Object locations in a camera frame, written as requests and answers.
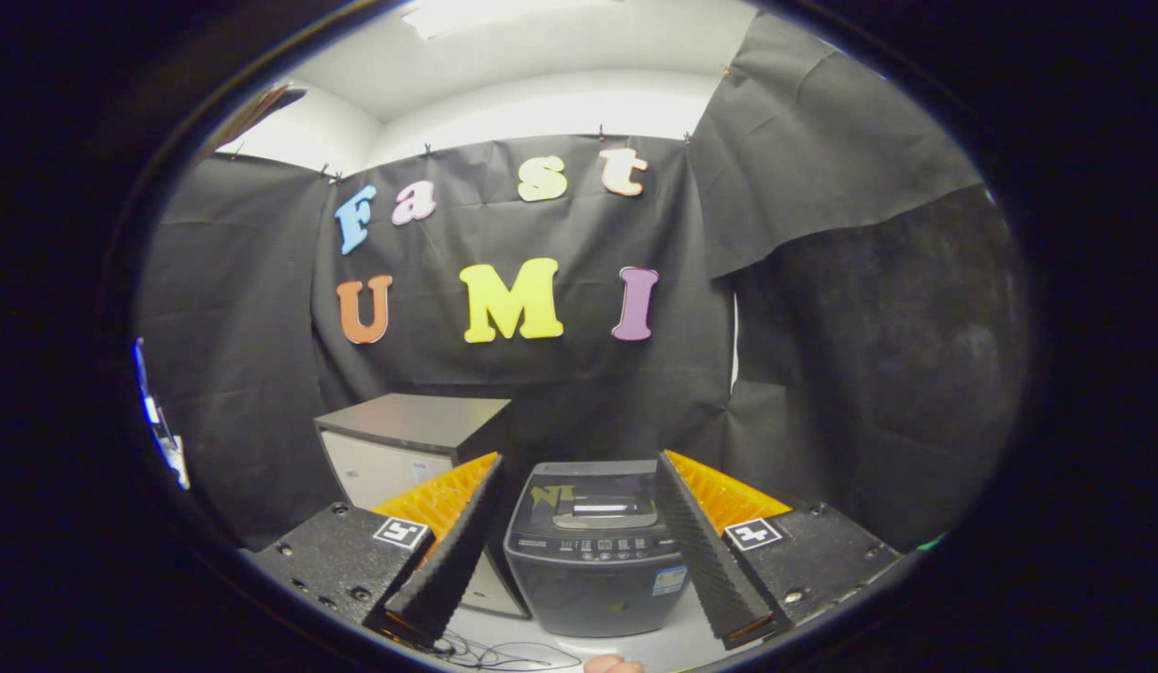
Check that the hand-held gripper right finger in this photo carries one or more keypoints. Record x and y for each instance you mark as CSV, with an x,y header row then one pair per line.
x,y
705,556

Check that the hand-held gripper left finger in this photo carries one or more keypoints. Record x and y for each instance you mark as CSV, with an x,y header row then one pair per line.
x,y
452,561

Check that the grey washing machine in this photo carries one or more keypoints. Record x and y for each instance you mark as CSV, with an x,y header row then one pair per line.
x,y
588,598

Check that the small grey cabinet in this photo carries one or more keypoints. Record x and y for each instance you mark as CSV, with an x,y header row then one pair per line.
x,y
420,421

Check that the black backdrop cloth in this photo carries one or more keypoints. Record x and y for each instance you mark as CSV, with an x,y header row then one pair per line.
x,y
541,383

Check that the blue white object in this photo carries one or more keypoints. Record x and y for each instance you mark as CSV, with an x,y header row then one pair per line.
x,y
158,421

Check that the dark brown object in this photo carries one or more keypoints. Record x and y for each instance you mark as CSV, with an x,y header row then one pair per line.
x,y
261,112

